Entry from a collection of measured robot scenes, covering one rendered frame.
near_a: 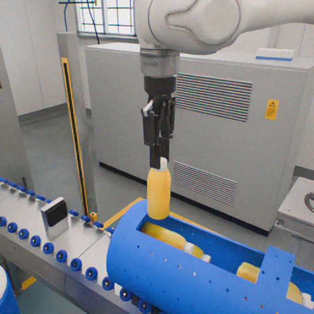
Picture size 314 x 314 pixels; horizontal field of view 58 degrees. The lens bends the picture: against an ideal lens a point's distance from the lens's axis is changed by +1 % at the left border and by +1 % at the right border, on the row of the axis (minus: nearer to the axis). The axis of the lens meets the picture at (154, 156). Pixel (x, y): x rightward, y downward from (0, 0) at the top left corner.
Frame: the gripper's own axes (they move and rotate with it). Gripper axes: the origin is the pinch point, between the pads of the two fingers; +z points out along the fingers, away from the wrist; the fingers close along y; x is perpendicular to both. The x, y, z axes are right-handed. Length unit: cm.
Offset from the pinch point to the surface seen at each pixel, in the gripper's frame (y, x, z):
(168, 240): -3.3, 1.5, 32.3
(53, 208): 2, -49, 37
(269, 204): -152, 14, 109
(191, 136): -159, -62, 67
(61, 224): -2, -50, 48
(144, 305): 10.6, 1.0, 47.5
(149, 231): -3.4, -6.0, 32.4
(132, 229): 7.0, -4.9, 23.1
